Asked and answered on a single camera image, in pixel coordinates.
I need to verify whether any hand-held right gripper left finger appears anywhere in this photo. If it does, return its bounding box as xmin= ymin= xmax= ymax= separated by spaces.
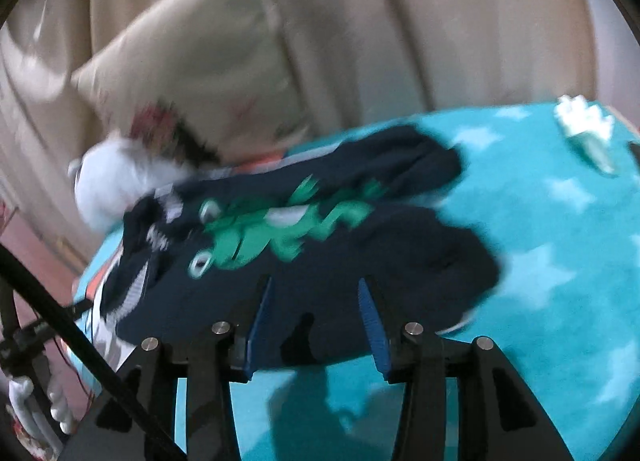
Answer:
xmin=60 ymin=275 xmax=275 ymax=461

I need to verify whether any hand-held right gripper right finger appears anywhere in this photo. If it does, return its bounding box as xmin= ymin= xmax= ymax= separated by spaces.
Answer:
xmin=358 ymin=278 xmax=575 ymax=461

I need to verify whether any navy shirt with green frog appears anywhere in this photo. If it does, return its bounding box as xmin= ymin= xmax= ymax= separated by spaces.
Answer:
xmin=116 ymin=125 xmax=502 ymax=371

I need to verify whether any teal star print blanket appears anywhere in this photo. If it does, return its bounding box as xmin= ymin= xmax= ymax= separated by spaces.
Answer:
xmin=74 ymin=102 xmax=640 ymax=461

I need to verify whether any white plush toy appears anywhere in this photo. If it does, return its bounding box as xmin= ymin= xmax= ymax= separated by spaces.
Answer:
xmin=69 ymin=137 xmax=197 ymax=233

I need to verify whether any beige pillow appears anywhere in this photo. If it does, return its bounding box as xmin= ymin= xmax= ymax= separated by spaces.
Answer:
xmin=71 ymin=0 xmax=321 ymax=152

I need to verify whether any white and green toy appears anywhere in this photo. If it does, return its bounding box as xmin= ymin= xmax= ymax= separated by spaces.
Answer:
xmin=554 ymin=95 xmax=617 ymax=176

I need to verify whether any beige sofa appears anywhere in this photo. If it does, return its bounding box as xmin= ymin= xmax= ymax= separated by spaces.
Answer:
xmin=0 ymin=0 xmax=601 ymax=262

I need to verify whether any black cable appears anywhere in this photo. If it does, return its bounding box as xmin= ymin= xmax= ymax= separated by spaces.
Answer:
xmin=0 ymin=243 xmax=187 ymax=461

